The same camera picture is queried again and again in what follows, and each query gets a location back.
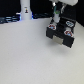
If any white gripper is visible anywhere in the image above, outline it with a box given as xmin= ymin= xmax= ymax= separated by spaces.
xmin=51 ymin=0 xmax=78 ymax=6

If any black kcup holder drawer unit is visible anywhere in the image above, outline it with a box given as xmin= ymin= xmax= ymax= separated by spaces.
xmin=45 ymin=6 xmax=79 ymax=50

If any white kcup green lid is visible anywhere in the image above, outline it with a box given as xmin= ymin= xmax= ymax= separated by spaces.
xmin=55 ymin=9 xmax=61 ymax=15

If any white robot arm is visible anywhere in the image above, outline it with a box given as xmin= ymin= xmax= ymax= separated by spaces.
xmin=20 ymin=0 xmax=78 ymax=20

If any red white kcup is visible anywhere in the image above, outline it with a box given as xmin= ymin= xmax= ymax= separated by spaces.
xmin=64 ymin=30 xmax=73 ymax=37
xmin=49 ymin=24 xmax=56 ymax=30

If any red white kcup front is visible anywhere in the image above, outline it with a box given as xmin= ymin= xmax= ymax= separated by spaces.
xmin=64 ymin=30 xmax=73 ymax=37

